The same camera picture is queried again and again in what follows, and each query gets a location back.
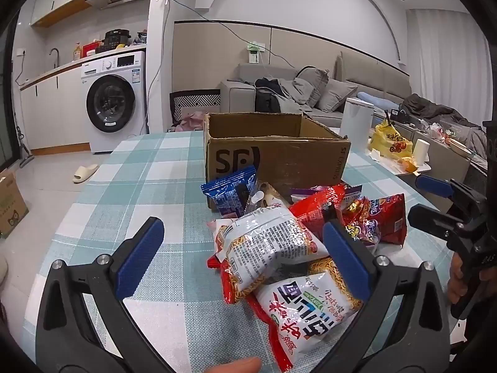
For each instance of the kitchen faucet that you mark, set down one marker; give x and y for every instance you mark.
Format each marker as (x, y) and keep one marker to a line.
(56, 52)

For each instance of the person's right hand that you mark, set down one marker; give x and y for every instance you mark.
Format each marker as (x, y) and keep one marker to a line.
(454, 279)

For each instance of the blue snack packet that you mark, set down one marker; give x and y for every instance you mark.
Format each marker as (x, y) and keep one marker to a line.
(225, 194)

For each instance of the blue pillow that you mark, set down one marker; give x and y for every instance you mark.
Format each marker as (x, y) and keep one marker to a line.
(376, 100)

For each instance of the white washing machine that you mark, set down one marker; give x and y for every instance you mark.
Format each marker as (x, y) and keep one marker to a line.
(112, 101)

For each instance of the floor mop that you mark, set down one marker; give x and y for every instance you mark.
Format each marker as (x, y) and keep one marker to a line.
(24, 151)

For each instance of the pink cloth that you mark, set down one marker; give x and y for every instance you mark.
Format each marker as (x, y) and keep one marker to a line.
(190, 122)

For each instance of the white noodle packet fine print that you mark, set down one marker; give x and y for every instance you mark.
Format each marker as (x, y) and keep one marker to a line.
(264, 241)

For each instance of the white noodle packet large print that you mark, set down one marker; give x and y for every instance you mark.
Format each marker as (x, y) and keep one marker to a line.
(306, 311)

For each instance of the red box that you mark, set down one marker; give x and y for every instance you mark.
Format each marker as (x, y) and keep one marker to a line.
(91, 48)

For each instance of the grey pillow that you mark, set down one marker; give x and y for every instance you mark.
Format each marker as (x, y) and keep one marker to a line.
(336, 95)
(310, 85)

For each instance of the dark clothes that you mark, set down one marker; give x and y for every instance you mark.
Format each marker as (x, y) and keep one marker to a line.
(266, 99)

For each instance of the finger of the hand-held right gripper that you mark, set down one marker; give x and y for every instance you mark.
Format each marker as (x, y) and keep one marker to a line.
(427, 217)
(435, 185)

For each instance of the beige slipper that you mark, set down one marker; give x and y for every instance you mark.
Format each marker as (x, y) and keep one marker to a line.
(85, 173)

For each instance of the dark glass door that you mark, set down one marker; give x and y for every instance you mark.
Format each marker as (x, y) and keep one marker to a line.
(7, 105)

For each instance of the red cookie packet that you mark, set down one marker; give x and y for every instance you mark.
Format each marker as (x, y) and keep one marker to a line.
(310, 213)

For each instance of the grey sofa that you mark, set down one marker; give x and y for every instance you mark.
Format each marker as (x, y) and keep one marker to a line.
(388, 81)

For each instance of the white counter cabinet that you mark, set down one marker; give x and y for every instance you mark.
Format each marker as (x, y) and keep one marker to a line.
(58, 112)

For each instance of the white trash can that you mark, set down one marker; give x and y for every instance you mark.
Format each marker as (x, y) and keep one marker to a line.
(357, 118)

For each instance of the orange bottle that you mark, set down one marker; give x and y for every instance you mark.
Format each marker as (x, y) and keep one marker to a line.
(77, 52)

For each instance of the grey coat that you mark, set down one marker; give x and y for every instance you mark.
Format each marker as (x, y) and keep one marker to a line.
(442, 114)

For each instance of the checked tablecloth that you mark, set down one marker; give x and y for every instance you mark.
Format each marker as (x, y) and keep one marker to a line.
(155, 178)

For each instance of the cardboard box with print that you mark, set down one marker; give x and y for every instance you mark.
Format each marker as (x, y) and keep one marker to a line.
(11, 206)

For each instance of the patterned basket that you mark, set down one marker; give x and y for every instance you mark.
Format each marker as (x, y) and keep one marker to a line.
(194, 99)

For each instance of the white wall device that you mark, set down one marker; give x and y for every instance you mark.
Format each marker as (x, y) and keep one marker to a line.
(255, 54)

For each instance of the person's left hand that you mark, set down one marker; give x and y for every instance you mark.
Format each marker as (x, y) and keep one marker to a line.
(235, 366)

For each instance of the grey clothing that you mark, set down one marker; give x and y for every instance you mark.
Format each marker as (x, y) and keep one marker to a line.
(295, 99)

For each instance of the white paper roll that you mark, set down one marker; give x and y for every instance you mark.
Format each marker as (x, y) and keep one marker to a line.
(421, 151)

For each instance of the yellow plastic bag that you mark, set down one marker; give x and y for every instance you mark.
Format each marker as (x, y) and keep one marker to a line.
(390, 142)

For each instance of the black pressure cooker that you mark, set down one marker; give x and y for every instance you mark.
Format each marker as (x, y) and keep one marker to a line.
(116, 39)

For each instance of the dark red snack packet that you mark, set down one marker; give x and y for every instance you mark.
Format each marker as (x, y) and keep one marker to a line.
(388, 217)

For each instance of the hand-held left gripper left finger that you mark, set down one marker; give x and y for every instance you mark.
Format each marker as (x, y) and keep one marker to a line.
(140, 254)

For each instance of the brown snack packet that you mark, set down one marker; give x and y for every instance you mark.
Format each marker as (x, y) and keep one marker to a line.
(268, 196)

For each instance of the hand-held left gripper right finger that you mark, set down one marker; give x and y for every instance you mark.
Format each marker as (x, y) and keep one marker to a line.
(343, 250)

